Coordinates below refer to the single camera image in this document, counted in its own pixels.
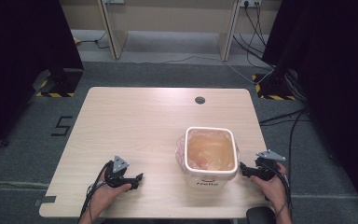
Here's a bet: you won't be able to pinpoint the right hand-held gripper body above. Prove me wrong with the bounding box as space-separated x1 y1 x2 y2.
255 149 287 182

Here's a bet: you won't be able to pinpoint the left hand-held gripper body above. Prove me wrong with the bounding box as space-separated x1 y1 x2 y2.
104 155 134 189

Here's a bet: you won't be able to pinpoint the white plastic trash bin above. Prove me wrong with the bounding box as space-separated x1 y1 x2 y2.
183 126 240 190

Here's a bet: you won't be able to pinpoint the person's left hand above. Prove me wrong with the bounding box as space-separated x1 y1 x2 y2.
90 183 132 214

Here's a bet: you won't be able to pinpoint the person's right hand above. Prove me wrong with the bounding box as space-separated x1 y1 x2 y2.
251 162 290 213

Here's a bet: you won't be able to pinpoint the black chair seat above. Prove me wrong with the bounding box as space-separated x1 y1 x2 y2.
245 205 277 224

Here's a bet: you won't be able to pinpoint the black tape strip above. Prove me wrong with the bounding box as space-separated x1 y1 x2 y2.
34 195 58 208

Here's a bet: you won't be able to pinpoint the black tape floor marker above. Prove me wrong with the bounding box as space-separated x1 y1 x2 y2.
50 115 75 137

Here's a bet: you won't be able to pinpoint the black stand base striped tape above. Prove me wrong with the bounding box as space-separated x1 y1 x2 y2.
32 67 84 98
251 68 307 102

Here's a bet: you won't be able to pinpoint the dark curtain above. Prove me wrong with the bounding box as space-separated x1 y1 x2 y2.
0 0 85 158
261 0 358 216

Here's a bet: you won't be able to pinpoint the beige desk leg panel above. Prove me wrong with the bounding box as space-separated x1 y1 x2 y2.
216 0 242 63
97 0 130 61

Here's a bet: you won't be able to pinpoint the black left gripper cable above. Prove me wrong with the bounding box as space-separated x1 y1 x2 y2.
79 160 114 222

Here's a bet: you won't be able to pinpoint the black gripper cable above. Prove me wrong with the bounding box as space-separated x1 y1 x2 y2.
265 162 294 217
79 160 114 222

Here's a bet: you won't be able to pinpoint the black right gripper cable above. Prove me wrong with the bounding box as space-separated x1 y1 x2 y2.
265 162 294 217

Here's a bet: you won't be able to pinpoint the white floor cable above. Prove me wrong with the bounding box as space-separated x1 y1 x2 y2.
122 49 275 86

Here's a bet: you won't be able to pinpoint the black socket cables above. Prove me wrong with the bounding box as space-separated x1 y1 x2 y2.
232 3 275 70

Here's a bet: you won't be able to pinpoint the black and yellow floor cable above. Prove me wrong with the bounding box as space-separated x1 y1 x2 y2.
73 32 111 50

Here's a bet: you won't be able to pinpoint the white wall power socket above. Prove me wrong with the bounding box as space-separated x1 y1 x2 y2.
239 0 263 8

